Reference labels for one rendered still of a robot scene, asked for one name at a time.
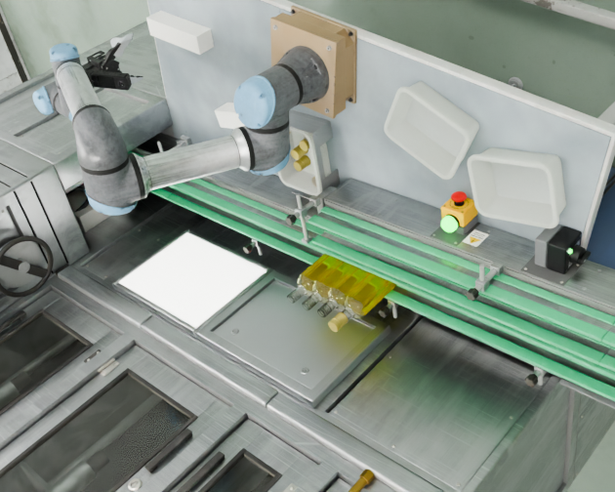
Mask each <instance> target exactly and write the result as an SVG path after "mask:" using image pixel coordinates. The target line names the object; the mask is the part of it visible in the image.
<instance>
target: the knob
mask: <svg viewBox="0 0 615 492"><path fill-rule="evenodd" d="M590 255H591V252H590V251H586V249H585V248H583V247H581V246H580V245H575V246H574V247H573V249H572V253H571V254H570V256H569V262H570V263H573V264H583V263H584V262H585V261H586V259H587V258H588V257H589V256H590Z"/></svg>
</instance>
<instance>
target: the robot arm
mask: <svg viewBox="0 0 615 492"><path fill-rule="evenodd" d="M133 34H134V33H132V32H131V33H129V34H127V35H125V36H124V37H122V38H118V37H113V38H112V39H111V40H110V44H111V46H112V48H111V49H110V50H108V52H107V53H106V55H104V56H102V55H103V54H105V52H103V51H98V52H96V53H94V54H92V55H91V56H89V57H87V60H88V62H87V63H85V64H83V65H82V64H81V62H80V58H79V57H80V55H79V54H78V50H77V48H76V46H75V45H73V44H69V43H61V44H58V45H55V46H53V47H52V48H51V49H50V52H49V54H50V62H51V63H52V68H53V71H54V75H55V79H56V81H54V82H52V83H50V84H48V85H46V86H42V88H40V89H39V90H37V91H35V92H34V93H33V96H32V97H33V101H34V104H35V105H36V107H37V109H38V110H39V111H40V112H41V113H42V114H44V115H49V114H51V113H54V112H57V113H60V114H61V115H63V116H65V117H66V118H68V119H70V121H72V128H73V130H74V134H75V139H76V147H77V155H78V160H79V164H80V168H81V172H82V177H83V181H84V186H85V193H86V195H87V197H88V200H89V203H90V205H91V206H92V208H93V209H95V210H96V211H98V212H100V213H103V214H105V215H111V216H117V215H123V214H126V213H129V212H131V211H132V209H134V208H135V207H136V205H137V202H138V200H140V199H144V198H146V197H147V195H148V194H149V192H150V191H151V190H153V189H157V188H160V187H164V186H168V185H174V184H178V183H182V182H186V181H190V180H194V179H197V178H201V177H205V176H209V175H213V174H217V173H220V172H223V171H227V170H231V169H235V168H240V169H242V170H244V171H250V172H251V173H253V174H255V175H260V174H262V175H263V176H268V175H272V174H275V173H277V172H279V171H281V170H282V169H283V168H284V167H285V166H286V165H287V163H288V161H289V157H290V150H291V146H290V126H289V110H290V109H291V108H293V107H294V106H296V105H298V104H303V103H314V102H317V101H318V100H320V99H322V98H323V97H324V96H325V95H326V93H327V91H328V89H329V74H328V70H327V67H326V65H325V63H324V61H323V60H322V58H321V57H320V56H319V55H318V54H317V53H316V52H315V51H314V50H313V49H311V48H309V47H306V46H296V47H294V48H292V49H290V50H288V51H287V52H286V53H285V54H284V55H283V57H282V58H281V59H280V60H279V62H278V63H277V64H276V65H274V66H272V67H271V68H269V69H267V70H265V71H263V72H261V73H259V74H258V75H256V76H252V77H250V78H248V79H247V80H246V81H245V82H244V83H242V84H241V85H240V86H239V87H238V88H237V89H236V91H235V94H234V99H233V104H234V109H235V112H236V114H238V115H239V116H238V118H239V120H240V121H241V122H242V123H243V124H244V125H245V126H242V127H238V128H235V129H234V130H233V131H232V133H231V135H230V136H227V137H223V138H218V139H214V140H210V141H207V142H203V143H196V144H192V145H188V146H184V147H180V148H176V149H171V150H167V151H163V152H159V153H155V154H151V155H148V156H144V157H140V156H138V155H137V154H135V153H130V154H128V151H127V147H126V145H125V142H124V140H123V137H122V135H121V133H120V131H119V129H118V127H117V125H116V124H115V122H114V120H113V118H112V116H111V114H110V112H109V111H108V110H107V109H106V108H105V107H104V106H102V105H101V103H100V101H99V99H98V97H97V95H96V93H95V91H94V87H97V88H107V89H117V90H127V91H128V90H129V89H130V87H131V86H132V84H134V83H136V82H138V81H140V80H142V79H143V77H142V76H139V75H138V76H134V75H129V73H122V71H120V68H119V64H120V62H119V61H115V60H114V59H115V58H118V57H122V55H123V53H124V50H125V48H126V47H128V45H129V43H130V42H131V41H132V40H133ZM96 54H100V55H98V56H96V57H93V56H94V55H96Z"/></svg>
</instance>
